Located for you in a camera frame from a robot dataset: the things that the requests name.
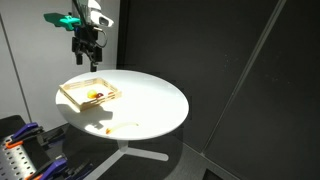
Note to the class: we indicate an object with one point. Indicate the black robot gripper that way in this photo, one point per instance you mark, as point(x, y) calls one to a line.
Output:
point(84, 42)

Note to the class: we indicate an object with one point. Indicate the yellow banana plush toy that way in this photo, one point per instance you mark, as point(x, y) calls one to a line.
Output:
point(120, 125)

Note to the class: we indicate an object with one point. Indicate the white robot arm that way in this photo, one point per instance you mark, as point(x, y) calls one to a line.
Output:
point(90, 14)

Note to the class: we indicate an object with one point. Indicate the light wooden tray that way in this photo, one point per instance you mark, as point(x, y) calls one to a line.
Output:
point(76, 92)

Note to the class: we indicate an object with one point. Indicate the yellow round plush fruit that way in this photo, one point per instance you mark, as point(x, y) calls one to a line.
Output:
point(91, 94)

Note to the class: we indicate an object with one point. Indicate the dark red plush fruit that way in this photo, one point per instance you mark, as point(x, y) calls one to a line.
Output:
point(98, 95)

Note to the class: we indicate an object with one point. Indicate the white round table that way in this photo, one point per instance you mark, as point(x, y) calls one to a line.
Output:
point(155, 104)

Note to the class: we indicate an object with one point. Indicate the purple clamp upper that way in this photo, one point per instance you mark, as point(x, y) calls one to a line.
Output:
point(27, 132)

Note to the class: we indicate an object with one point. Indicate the purple clamp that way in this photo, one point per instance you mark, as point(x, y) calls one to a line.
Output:
point(27, 132)
point(58, 169)

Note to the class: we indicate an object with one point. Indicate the purple clamp lower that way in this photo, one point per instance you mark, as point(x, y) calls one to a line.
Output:
point(58, 169)

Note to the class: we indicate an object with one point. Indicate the perforated metal plate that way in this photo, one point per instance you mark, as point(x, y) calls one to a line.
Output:
point(15, 163)

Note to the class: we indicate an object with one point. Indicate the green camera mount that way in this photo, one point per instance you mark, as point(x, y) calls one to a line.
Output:
point(59, 20)

